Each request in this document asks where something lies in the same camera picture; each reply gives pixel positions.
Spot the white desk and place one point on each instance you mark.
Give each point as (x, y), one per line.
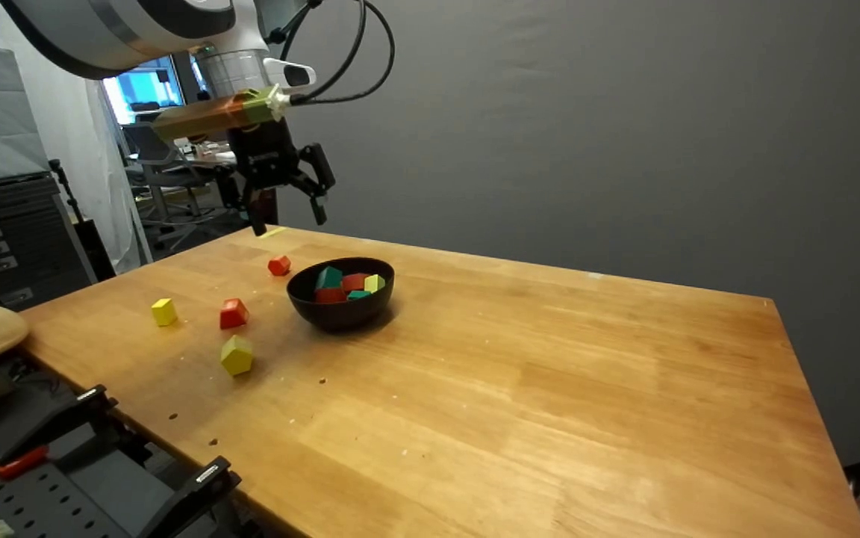
(206, 155)

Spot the white fabric curtain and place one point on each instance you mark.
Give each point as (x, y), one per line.
(82, 169)

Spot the yellow-green pentagonal wooden block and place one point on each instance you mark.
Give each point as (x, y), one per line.
(237, 356)

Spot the black office chair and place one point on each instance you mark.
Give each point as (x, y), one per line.
(149, 152)

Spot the yellow wooden cube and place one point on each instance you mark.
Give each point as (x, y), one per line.
(161, 313)

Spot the black bowl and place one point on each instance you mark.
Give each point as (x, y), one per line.
(340, 319)

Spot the wrist mounted stereo camera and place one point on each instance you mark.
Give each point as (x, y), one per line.
(209, 114)

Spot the yellow tape strip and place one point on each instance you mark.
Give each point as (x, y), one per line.
(270, 235)

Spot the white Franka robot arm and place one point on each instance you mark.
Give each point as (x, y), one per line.
(101, 32)

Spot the yellow-green rectangular wooden block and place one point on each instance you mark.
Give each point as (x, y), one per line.
(373, 282)

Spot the grey collapsible backdrop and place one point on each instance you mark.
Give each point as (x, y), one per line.
(649, 152)

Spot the black equipment case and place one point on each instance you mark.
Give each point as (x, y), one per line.
(11, 240)

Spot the orange wooden block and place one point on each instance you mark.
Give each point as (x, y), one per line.
(353, 282)

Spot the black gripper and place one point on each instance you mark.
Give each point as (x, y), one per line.
(262, 159)

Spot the computer monitor blue screen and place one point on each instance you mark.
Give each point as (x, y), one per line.
(140, 98)

